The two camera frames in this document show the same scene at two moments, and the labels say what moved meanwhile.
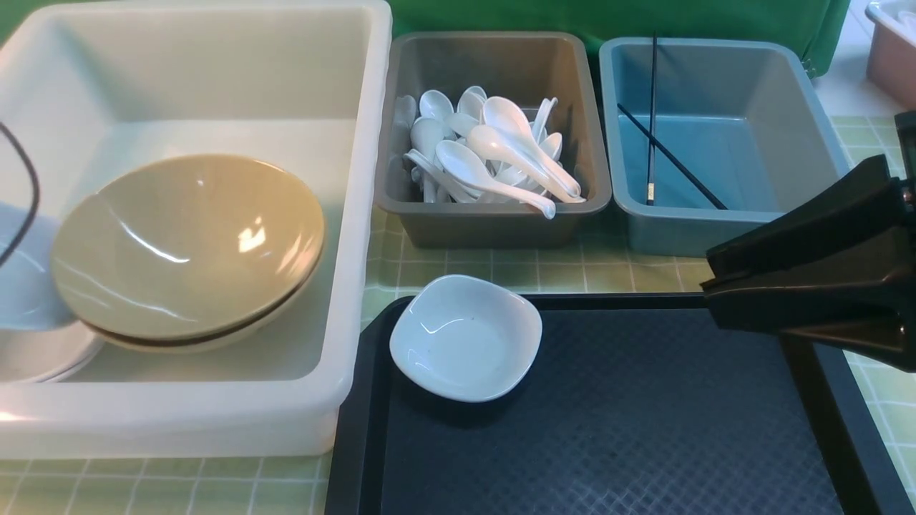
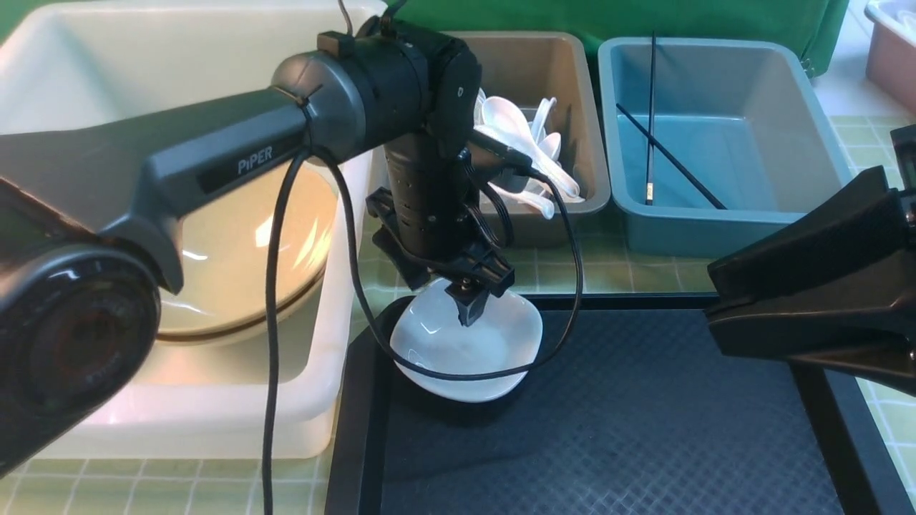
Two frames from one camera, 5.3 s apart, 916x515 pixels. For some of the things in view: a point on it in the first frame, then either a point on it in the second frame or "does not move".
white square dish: x=464 y=339 does not move
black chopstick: x=706 y=192 does not move
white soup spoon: x=491 y=144 -> x=503 y=121
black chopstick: x=650 y=189 does not move
